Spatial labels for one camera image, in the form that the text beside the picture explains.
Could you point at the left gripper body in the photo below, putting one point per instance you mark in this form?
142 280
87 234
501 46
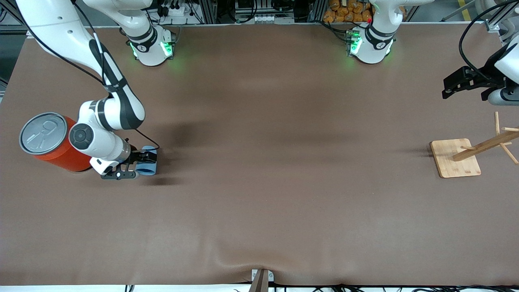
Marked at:
487 77

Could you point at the light blue cup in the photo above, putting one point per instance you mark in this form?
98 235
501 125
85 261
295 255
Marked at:
146 168

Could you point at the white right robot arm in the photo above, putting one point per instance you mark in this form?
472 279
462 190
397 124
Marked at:
117 105

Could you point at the red can grey lid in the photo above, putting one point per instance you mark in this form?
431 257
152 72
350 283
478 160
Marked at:
40 134

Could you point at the wooden mug rack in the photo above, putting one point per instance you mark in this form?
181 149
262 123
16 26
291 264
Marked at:
454 162

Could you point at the brown table mat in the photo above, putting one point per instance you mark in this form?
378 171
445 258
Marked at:
259 202

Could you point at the orange packets pile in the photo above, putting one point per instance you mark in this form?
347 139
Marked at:
344 12

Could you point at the white power strip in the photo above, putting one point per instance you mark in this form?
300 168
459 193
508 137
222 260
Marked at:
178 10

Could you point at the grey control box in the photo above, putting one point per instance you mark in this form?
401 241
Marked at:
263 18

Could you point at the white corner bracket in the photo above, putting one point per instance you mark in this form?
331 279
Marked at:
493 26

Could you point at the aluminium frame profile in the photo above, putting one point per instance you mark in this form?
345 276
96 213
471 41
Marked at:
10 28
207 10

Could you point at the brown camera pole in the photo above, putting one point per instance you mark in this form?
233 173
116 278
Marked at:
259 284

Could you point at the silver metal mount bracket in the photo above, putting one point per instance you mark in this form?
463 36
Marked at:
271 276

